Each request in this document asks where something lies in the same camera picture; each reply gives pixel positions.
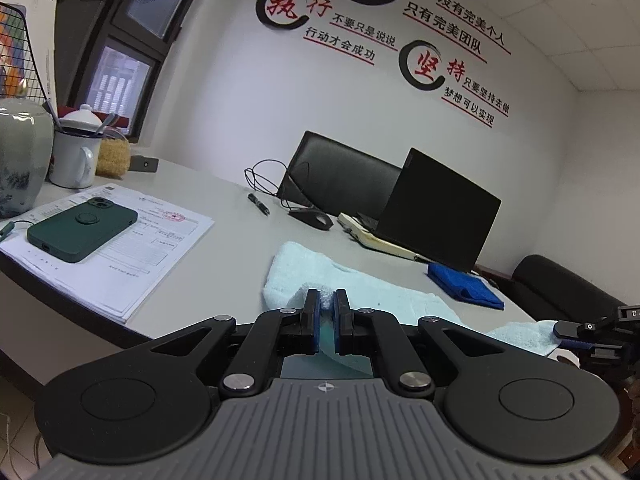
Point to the pale green ceramic jar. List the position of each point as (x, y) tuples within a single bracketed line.
[(22, 160)]

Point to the printed paper sheets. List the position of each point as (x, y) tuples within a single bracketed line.
[(160, 240)]

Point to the light blue towel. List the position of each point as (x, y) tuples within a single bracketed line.
[(375, 290)]

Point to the green phone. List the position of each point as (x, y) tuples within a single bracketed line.
[(82, 230)]

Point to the metal spoon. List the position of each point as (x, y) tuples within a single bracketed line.
[(106, 124)]

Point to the black computer mouse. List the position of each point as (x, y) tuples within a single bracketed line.
[(310, 217)]

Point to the black laptop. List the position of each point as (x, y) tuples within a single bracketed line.
[(440, 210)]

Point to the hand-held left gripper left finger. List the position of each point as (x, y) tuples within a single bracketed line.
[(316, 325)]

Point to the black pen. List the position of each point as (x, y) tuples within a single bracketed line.
[(259, 204)]

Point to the open notebook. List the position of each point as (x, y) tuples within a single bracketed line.
[(370, 237)]

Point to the black office chair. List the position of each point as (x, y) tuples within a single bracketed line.
[(335, 170)]

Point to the dark blue cloth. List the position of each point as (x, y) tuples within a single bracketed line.
[(465, 285)]

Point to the black leather sofa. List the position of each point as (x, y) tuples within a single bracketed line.
[(565, 285)]

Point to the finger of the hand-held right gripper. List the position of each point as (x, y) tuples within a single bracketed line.
[(610, 352), (585, 329)]

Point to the white enamel mug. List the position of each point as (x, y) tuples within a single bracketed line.
[(72, 160)]

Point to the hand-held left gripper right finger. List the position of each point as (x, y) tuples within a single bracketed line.
[(338, 325)]

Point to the red and black wall lettering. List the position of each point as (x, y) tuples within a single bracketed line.
[(380, 25)]

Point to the dark framed window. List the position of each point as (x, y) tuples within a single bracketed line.
[(135, 35)]

